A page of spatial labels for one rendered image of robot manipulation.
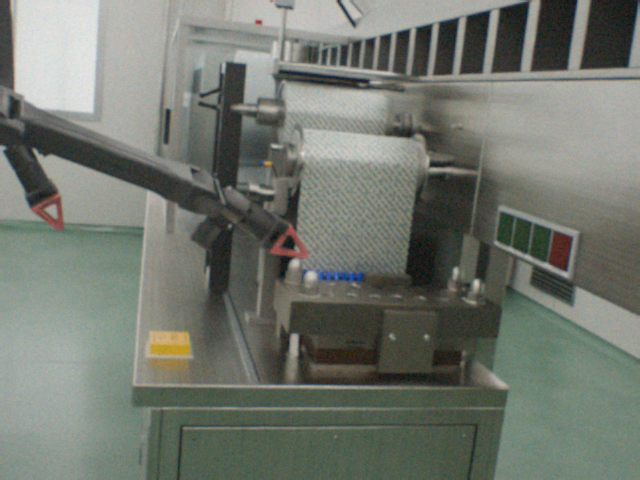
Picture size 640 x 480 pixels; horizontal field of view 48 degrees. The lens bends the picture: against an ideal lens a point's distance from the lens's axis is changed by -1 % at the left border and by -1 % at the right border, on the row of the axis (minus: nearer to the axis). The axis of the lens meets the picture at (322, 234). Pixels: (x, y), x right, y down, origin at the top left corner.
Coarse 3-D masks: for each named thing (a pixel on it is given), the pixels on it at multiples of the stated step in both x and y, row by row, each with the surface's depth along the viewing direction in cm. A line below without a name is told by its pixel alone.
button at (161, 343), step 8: (152, 336) 129; (160, 336) 129; (168, 336) 130; (176, 336) 130; (184, 336) 131; (152, 344) 125; (160, 344) 126; (168, 344) 126; (176, 344) 127; (184, 344) 127; (152, 352) 126; (160, 352) 126; (168, 352) 126; (176, 352) 127; (184, 352) 127
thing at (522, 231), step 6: (516, 222) 121; (522, 222) 119; (528, 222) 117; (516, 228) 121; (522, 228) 119; (528, 228) 117; (516, 234) 121; (522, 234) 119; (528, 234) 117; (516, 240) 120; (522, 240) 118; (528, 240) 117; (516, 246) 120; (522, 246) 118
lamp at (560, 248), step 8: (552, 240) 109; (560, 240) 107; (568, 240) 105; (552, 248) 109; (560, 248) 107; (568, 248) 105; (552, 256) 109; (560, 256) 107; (568, 256) 105; (552, 264) 109; (560, 264) 107
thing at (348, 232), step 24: (312, 192) 140; (336, 192) 141; (312, 216) 141; (336, 216) 142; (360, 216) 143; (384, 216) 144; (408, 216) 146; (312, 240) 142; (336, 240) 143; (360, 240) 144; (384, 240) 145; (408, 240) 147; (312, 264) 143; (336, 264) 144; (360, 264) 145; (384, 264) 146
